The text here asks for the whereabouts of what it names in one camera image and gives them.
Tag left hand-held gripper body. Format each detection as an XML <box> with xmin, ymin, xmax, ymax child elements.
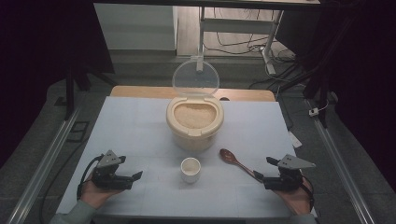
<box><xmin>90</xmin><ymin>149</ymin><xmax>134</xmax><ymax>191</ymax></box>

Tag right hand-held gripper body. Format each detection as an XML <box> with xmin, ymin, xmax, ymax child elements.
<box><xmin>263</xmin><ymin>153</ymin><xmax>317</xmax><ymax>191</ymax></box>

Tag brown wooden spoon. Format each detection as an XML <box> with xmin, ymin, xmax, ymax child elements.
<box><xmin>219</xmin><ymin>147</ymin><xmax>264</xmax><ymax>183</ymax></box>

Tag white ribbed cup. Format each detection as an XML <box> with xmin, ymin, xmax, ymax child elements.
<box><xmin>180</xmin><ymin>157</ymin><xmax>202</xmax><ymax>184</ymax></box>

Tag beige rice container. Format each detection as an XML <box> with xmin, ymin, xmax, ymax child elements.
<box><xmin>165</xmin><ymin>95</ymin><xmax>225</xmax><ymax>152</ymax></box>

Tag person's left hand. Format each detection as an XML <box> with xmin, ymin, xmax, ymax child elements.
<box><xmin>79</xmin><ymin>177</ymin><xmax>126</xmax><ymax>210</ymax></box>

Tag person's right hand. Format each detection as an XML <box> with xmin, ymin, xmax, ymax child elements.
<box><xmin>273</xmin><ymin>178</ymin><xmax>314</xmax><ymax>217</ymax></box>

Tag white paper label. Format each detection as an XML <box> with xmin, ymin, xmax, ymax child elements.
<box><xmin>288</xmin><ymin>130</ymin><xmax>304</xmax><ymax>149</ymax></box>

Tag white rice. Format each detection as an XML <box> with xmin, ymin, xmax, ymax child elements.
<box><xmin>173</xmin><ymin>103</ymin><xmax>218</xmax><ymax>130</ymax></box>

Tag clear round container lid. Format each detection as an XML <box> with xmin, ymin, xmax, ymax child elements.
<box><xmin>172</xmin><ymin>58</ymin><xmax>220</xmax><ymax>97</ymax></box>

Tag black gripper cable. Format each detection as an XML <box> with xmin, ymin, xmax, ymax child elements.
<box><xmin>77</xmin><ymin>154</ymin><xmax>105</xmax><ymax>201</ymax></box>

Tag black floor frame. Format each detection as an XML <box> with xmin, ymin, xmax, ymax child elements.
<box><xmin>65</xmin><ymin>120</ymin><xmax>91</xmax><ymax>144</ymax></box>

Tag metal rail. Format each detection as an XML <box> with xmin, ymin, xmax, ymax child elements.
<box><xmin>306</xmin><ymin>98</ymin><xmax>378</xmax><ymax>224</ymax></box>
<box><xmin>6</xmin><ymin>105</ymin><xmax>82</xmax><ymax>224</ymax></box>

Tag black floor cables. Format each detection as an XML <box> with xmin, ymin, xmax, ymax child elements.
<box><xmin>204</xmin><ymin>7</ymin><xmax>297</xmax><ymax>64</ymax></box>

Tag white desk frame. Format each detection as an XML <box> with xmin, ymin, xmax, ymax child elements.
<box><xmin>196</xmin><ymin>7</ymin><xmax>285</xmax><ymax>76</ymax></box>

